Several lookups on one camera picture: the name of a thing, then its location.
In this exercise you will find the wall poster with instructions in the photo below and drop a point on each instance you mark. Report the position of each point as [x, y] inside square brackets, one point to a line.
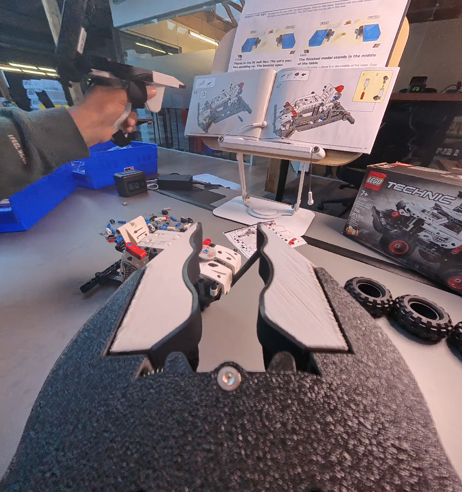
[323, 34]

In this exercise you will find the black toy vehicle chassis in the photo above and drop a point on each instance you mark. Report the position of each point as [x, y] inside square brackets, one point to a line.
[219, 265]

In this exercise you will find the black power adapter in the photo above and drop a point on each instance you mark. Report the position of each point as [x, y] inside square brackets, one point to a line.
[174, 182]

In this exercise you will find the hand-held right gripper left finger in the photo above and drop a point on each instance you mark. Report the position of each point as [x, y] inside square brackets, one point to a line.
[158, 304]

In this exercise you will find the toy set cardboard box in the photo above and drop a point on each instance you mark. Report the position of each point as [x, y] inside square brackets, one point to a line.
[415, 223]

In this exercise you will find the white sticker sheet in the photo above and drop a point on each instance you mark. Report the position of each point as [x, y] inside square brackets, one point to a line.
[242, 237]

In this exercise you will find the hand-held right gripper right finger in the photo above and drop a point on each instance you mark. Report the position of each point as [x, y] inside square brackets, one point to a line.
[304, 304]

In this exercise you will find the person's left forearm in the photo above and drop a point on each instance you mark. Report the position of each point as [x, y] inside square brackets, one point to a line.
[23, 150]

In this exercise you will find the pile of small toy brick parts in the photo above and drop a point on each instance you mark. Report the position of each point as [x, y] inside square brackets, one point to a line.
[169, 221]

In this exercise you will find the person's left hand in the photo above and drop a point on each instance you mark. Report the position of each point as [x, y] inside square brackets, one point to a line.
[100, 115]

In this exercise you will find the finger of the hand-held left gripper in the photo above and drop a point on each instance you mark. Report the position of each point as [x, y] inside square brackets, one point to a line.
[158, 80]
[155, 100]

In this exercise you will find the small black electronic device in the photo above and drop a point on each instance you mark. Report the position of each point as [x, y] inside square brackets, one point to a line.
[131, 183]

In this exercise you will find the grey desk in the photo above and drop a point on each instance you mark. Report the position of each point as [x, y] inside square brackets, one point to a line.
[46, 307]

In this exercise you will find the instruction booklet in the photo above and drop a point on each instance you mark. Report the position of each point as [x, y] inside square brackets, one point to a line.
[323, 108]

